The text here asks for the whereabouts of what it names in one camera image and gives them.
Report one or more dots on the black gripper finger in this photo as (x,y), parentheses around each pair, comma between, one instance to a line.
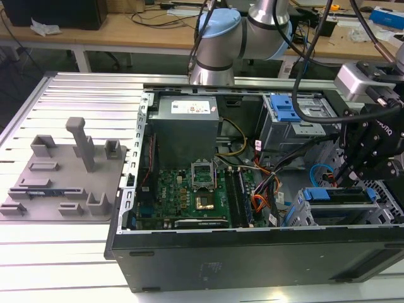
(377,168)
(353,132)

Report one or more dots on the hard disk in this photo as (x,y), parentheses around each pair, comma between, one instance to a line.
(317,194)

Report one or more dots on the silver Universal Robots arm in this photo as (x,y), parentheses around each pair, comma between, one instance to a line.
(217,47)

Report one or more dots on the metal disk bay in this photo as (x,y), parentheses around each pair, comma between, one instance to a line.
(347,213)

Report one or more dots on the black RAM slot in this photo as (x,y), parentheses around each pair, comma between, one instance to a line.
(232,199)

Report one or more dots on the blue drive cage latch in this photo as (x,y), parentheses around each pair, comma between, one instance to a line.
(285,109)

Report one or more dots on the metal drive cage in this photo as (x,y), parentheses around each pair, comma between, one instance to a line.
(277,135)

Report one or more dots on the clear plastic bag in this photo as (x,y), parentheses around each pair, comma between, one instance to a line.
(358,33)

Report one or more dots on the small black box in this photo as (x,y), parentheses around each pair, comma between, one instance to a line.
(328,26)

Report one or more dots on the blue cardboard box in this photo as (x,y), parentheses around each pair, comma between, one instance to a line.
(383,15)

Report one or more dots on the installed RAM stick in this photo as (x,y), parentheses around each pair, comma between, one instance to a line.
(245,199)

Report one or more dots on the yellow tape roll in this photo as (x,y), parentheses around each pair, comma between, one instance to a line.
(333,7)

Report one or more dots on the CPU socket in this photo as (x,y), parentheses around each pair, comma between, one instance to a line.
(205,202)

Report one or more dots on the black open PC case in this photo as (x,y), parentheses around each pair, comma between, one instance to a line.
(240,262)

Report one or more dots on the gray power supply unit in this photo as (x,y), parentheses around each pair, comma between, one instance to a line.
(183,139)

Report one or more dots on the black graphics card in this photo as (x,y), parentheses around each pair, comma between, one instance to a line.
(202,224)

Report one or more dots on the green motherboard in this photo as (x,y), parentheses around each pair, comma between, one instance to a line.
(170,202)

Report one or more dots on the wooden desk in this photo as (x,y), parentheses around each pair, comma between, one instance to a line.
(126,34)

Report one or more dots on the gray parts rack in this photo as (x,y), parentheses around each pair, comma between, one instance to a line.
(69,176)

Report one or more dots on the RAM stick on rack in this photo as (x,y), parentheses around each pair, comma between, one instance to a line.
(41,192)

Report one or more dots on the large black box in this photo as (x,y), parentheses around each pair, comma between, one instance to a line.
(53,14)

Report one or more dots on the white crumpled paper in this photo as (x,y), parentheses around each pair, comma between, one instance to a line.
(44,28)

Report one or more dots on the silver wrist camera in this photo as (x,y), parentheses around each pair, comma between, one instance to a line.
(350,82)

